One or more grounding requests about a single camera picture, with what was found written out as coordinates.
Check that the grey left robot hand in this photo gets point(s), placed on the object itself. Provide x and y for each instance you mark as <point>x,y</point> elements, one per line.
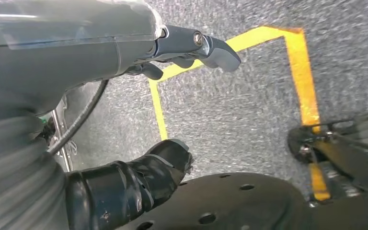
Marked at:
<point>60,47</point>

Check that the yellow floor tape outline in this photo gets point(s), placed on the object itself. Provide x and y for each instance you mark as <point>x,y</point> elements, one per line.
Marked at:
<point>301,79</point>

